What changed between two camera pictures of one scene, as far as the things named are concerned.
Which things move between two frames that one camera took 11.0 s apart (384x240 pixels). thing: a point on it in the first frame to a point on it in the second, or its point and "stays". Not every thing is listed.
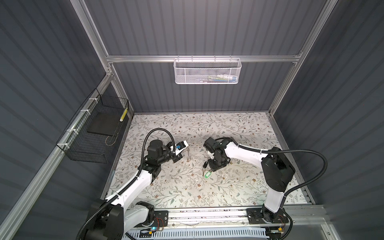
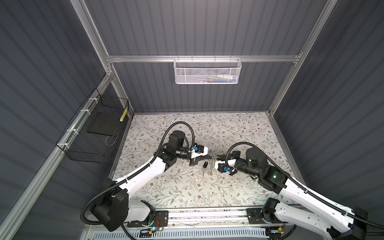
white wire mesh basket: [205, 71] stays
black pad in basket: [107, 123] stays
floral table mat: [188, 182] stays
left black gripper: [175, 159] to [193, 162]
